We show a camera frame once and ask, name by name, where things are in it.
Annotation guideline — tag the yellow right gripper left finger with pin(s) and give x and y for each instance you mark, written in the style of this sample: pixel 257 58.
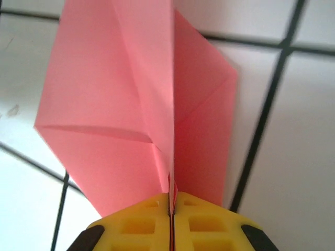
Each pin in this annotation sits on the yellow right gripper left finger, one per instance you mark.
pixel 136 230

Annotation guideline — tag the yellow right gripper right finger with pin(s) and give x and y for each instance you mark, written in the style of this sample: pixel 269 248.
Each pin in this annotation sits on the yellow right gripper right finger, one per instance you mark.
pixel 209 230

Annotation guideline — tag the pink square paper sheet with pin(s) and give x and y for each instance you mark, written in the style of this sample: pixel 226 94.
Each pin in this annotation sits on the pink square paper sheet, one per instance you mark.
pixel 104 104

